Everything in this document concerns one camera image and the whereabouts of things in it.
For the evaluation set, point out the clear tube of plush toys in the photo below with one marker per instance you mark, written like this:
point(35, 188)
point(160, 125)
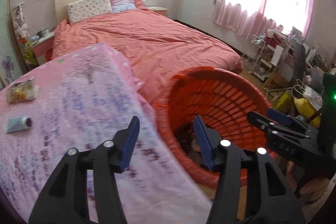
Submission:
point(21, 24)

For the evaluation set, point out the person's right hand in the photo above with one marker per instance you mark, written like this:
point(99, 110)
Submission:
point(315, 188)

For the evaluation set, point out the yellow box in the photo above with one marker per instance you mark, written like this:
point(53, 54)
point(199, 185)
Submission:
point(283, 102)

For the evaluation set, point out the yellow bag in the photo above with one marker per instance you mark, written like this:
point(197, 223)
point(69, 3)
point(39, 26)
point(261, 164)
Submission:
point(305, 111)

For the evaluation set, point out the salmon duvet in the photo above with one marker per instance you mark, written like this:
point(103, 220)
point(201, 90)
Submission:
point(157, 40)

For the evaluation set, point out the green yellow plush toy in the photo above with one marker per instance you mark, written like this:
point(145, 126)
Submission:
point(29, 53)

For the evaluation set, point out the cluttered white shelf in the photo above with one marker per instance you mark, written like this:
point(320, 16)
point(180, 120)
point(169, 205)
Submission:
point(315, 56)

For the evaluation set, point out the pink white nightstand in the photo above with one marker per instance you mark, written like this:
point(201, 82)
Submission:
point(157, 10)
point(42, 48)

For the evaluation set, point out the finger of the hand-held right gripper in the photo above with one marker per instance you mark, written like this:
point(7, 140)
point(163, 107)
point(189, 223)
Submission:
point(281, 116)
point(262, 124)

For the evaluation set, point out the white yellow snack packet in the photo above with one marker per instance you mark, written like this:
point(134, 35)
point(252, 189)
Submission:
point(22, 91)

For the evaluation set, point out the orange plastic basket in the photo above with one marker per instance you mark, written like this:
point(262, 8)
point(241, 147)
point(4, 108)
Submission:
point(223, 92)

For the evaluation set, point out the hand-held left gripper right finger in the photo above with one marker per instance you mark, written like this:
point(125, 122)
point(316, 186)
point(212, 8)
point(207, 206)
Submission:
point(203, 142)

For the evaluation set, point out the wardrobe with purple flowers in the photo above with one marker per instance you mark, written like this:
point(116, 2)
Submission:
point(5, 56)

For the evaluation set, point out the white mug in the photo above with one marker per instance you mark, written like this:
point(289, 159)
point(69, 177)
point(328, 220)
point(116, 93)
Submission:
point(46, 31)

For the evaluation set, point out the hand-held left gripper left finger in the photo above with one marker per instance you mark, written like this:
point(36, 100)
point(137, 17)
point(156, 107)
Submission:
point(130, 142)

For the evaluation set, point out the light blue tube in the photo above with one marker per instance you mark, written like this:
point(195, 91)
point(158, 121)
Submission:
point(17, 124)

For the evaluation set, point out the pink lavender printed blanket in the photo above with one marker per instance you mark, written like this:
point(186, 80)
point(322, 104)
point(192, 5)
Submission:
point(78, 98)

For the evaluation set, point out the pink blue striped pillow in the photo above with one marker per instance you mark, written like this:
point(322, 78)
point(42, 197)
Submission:
point(122, 1)

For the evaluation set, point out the white floral pillow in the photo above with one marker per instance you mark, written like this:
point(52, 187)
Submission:
point(89, 7)

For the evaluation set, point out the white paper bag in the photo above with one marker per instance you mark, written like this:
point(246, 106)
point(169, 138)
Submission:
point(311, 94)

